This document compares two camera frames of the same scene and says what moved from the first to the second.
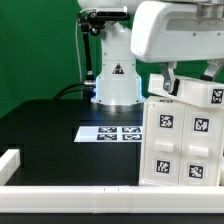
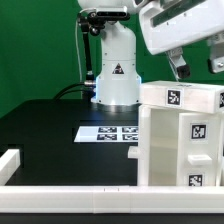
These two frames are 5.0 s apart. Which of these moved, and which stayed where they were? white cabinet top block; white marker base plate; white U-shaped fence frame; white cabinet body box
Moved: white cabinet body box; white cabinet top block
Stayed: white U-shaped fence frame; white marker base plate
